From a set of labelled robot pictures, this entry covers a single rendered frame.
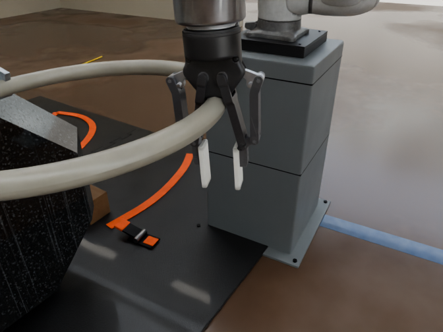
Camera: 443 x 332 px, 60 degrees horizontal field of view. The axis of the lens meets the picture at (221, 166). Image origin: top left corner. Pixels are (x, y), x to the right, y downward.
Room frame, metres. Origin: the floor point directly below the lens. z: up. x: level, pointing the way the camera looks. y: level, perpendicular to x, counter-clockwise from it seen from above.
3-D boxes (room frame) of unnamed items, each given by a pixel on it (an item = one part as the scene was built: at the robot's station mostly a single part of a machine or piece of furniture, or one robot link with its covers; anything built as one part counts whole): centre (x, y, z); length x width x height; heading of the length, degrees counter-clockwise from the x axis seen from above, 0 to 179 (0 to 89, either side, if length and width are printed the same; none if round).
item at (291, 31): (1.44, -0.19, 0.87); 0.22 x 0.18 x 0.06; 61
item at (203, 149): (0.50, 0.03, 0.85); 0.03 x 0.01 x 0.07; 168
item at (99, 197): (1.47, 0.69, 0.07); 0.30 x 0.12 x 0.12; 57
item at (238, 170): (0.49, -0.02, 0.85); 0.03 x 0.01 x 0.07; 168
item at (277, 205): (1.43, -0.21, 0.40); 0.50 x 0.50 x 0.80; 62
